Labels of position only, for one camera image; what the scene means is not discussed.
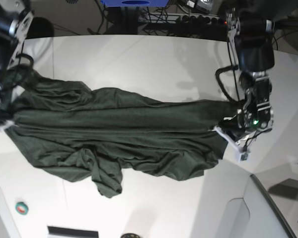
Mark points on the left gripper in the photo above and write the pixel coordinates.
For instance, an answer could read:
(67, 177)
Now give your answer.
(234, 128)

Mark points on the dark green t-shirt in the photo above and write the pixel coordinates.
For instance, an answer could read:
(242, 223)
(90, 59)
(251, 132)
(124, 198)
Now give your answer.
(73, 132)

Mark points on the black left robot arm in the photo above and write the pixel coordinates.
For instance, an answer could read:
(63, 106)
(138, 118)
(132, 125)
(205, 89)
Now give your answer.
(251, 25)

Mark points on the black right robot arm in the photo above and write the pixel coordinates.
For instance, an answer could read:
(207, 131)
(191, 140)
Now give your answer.
(16, 17)

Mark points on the green red emergency button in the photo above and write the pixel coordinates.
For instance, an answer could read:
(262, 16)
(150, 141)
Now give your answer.
(21, 208)

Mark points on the black round knob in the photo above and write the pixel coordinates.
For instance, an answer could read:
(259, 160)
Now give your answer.
(130, 235)

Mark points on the white power strip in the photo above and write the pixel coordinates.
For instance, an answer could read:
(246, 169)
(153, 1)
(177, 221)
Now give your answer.
(184, 18)

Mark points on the grey monitor frame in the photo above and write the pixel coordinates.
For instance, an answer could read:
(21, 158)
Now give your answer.
(280, 217)

